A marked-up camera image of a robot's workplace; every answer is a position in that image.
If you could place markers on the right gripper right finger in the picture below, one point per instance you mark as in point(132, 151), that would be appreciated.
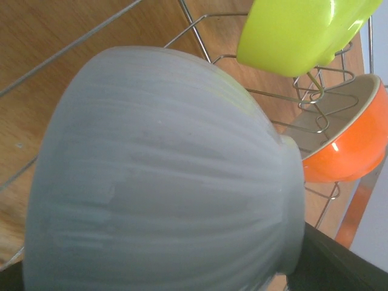
point(324, 264)

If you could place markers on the lime green bowl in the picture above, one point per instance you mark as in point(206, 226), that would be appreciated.
point(289, 38)

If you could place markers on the grey patterned bowl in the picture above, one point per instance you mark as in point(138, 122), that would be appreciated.
point(163, 172)

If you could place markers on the orange bowl white inside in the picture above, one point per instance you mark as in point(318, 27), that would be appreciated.
point(354, 142)

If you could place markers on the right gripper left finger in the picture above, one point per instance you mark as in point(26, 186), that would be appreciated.
point(11, 278)

